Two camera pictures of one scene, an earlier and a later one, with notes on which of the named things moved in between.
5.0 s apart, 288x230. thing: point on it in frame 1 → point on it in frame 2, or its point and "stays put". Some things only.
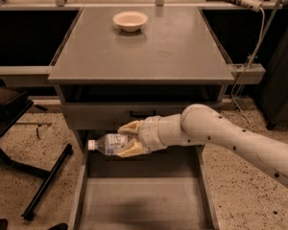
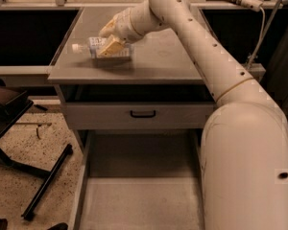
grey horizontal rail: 21,76 stays put
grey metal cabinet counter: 123,65 stays put
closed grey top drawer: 110,116 stays put
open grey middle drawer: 167,189 stays put
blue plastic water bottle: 109,144 → 96,44
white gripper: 149,132 → 124,26
